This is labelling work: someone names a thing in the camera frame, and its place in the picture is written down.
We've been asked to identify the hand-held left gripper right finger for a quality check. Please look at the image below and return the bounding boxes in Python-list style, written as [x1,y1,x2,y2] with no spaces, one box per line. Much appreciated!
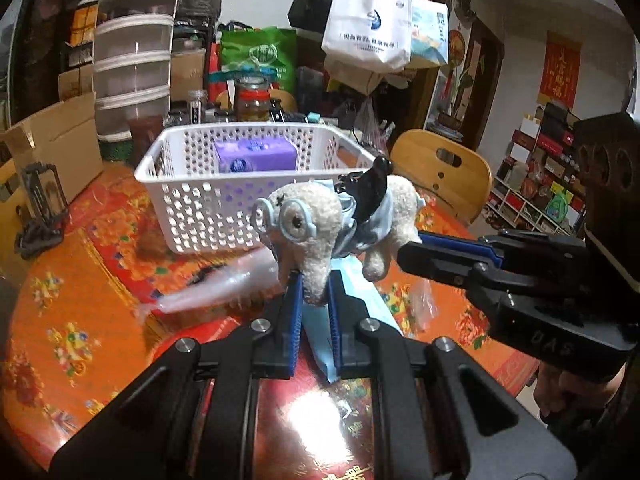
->
[327,272,581,480]

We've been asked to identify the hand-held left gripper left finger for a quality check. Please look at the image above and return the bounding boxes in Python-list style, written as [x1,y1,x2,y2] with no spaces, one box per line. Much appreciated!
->
[50,271,306,480]

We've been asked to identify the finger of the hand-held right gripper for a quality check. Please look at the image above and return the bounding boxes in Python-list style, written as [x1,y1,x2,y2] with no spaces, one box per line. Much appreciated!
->
[396,241,637,377]
[417,229,588,273]

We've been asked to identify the light blue wipes pack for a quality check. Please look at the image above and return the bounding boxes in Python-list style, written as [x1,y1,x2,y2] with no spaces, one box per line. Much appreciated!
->
[300,255,403,383]

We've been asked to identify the translucent pink plastic bag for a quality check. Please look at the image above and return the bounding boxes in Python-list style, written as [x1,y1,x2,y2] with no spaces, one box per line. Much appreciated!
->
[135,250,283,321]

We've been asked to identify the white plastic basket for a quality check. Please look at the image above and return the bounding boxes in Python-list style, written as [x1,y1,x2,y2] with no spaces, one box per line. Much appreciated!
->
[134,124,391,255]

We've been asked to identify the person's right hand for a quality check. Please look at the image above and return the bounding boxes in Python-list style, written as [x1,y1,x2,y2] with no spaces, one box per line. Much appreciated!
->
[534,360,626,436]

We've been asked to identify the small clear plastic bag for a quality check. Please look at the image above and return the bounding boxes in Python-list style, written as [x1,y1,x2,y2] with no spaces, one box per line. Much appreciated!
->
[407,277,441,333]

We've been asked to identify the shelf of boxes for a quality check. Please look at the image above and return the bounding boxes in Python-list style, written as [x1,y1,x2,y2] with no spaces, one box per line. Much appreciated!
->
[485,102,588,236]

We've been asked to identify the potted plant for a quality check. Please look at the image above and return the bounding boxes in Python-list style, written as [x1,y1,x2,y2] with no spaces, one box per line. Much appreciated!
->
[435,67,471,133]

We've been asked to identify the hanging clear plastic bag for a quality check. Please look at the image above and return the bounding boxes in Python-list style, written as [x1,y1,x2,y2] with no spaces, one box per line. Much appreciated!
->
[357,97,388,151]

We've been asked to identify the purple tissue pack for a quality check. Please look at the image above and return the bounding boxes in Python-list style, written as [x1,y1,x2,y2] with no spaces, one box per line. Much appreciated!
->
[212,137,299,176]

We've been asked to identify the brown paper bag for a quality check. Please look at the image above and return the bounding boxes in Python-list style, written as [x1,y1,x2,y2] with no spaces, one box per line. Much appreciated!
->
[325,57,416,96]

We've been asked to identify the orange floral tablecloth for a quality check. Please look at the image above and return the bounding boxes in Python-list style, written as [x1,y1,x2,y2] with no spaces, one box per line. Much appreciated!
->
[0,160,541,480]

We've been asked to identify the glass pickle jar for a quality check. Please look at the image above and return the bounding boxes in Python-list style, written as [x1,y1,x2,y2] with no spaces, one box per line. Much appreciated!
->
[235,77,271,122]

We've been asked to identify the plain wooden chair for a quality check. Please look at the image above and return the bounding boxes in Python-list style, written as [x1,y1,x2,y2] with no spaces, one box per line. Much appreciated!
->
[270,90,298,112]

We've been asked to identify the blue printed tote bag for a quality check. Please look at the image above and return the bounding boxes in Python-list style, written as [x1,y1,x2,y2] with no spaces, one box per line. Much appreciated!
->
[410,0,451,68]

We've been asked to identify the clear bottle with black label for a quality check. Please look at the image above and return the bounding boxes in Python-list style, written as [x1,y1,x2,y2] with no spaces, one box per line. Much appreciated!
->
[186,90,207,125]

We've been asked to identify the brown plastic cup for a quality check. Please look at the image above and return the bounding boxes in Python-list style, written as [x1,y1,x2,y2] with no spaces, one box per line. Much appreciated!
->
[129,115,166,166]

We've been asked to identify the white tote bag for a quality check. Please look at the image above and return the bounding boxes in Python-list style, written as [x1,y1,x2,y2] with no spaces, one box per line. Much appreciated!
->
[321,0,413,72]

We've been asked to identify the red gift bag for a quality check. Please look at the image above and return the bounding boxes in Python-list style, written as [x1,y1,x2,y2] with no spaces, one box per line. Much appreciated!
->
[207,42,223,106]

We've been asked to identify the brown cardboard box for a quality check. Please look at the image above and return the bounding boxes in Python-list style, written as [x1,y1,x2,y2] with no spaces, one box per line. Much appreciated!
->
[170,50,208,108]

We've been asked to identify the green tote bag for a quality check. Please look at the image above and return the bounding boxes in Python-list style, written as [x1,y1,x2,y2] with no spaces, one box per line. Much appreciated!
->
[220,22,298,93]

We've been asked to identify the open cardboard box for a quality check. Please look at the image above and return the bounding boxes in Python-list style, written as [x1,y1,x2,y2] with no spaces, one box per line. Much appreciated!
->
[0,92,104,206]

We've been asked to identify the stacked clear plastic drawers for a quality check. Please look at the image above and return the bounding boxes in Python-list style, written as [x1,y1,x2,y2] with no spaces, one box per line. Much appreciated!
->
[92,0,176,143]

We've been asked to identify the stacked cardboard boxes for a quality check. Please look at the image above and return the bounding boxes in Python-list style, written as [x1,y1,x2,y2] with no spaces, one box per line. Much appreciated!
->
[57,5,96,101]

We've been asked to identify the wooden chair with handle hole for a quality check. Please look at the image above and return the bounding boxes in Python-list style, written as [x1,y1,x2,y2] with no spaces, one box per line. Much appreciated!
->
[389,130,493,225]

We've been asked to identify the red wall poster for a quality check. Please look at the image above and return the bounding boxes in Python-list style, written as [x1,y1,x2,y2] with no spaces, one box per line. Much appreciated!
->
[537,31,582,108]

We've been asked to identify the black metal frame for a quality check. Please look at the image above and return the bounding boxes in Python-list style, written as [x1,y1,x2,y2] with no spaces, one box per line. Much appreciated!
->
[15,162,71,261]

